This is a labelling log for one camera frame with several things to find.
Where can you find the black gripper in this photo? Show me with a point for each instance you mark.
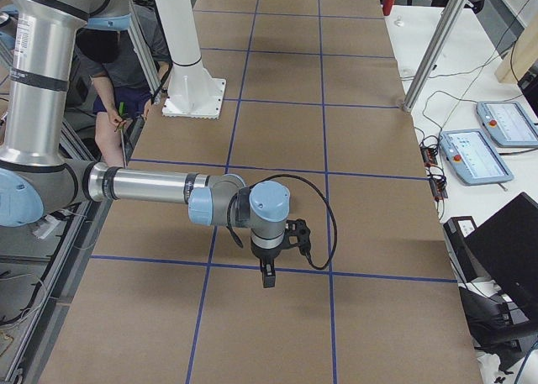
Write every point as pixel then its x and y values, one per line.
pixel 265 255

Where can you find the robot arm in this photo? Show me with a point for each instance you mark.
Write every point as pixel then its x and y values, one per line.
pixel 37 180

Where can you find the seated person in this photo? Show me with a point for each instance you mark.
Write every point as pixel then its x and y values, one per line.
pixel 122 89

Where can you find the black monitor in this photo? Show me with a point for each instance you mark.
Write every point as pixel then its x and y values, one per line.
pixel 496 264

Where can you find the near teach pendant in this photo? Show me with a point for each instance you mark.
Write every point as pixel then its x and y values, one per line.
pixel 473 158

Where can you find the teach pendant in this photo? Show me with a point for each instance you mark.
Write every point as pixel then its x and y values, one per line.
pixel 473 158
pixel 508 124

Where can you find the far teach pendant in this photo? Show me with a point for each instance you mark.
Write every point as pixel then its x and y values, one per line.
pixel 508 124

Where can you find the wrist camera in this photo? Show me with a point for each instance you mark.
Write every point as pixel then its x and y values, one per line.
pixel 297 235

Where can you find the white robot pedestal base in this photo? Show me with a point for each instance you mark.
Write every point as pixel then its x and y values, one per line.
pixel 191 92

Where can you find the green handled screwdriver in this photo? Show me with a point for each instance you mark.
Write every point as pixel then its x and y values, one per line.
pixel 122 136

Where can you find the aluminium frame post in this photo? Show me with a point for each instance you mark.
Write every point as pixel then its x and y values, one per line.
pixel 448 18

